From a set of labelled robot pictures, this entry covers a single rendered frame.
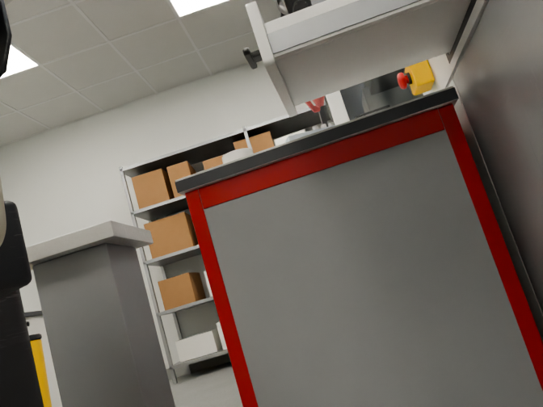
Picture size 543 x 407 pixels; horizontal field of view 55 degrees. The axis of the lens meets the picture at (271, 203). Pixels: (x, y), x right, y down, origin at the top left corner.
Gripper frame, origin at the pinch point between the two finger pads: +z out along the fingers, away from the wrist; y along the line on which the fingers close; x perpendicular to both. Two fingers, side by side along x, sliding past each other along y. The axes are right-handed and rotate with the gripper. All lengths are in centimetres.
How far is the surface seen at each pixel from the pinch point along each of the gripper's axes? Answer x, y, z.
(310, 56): 9.7, -30.4, 1.5
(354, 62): -0.3, -24.2, 1.8
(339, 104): -26, 51, -16
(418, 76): -24.8, -2.4, -0.3
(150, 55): 12, 327, -191
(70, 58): 77, 308, -192
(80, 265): 62, 26, 16
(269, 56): 17.5, -34.1, 1.7
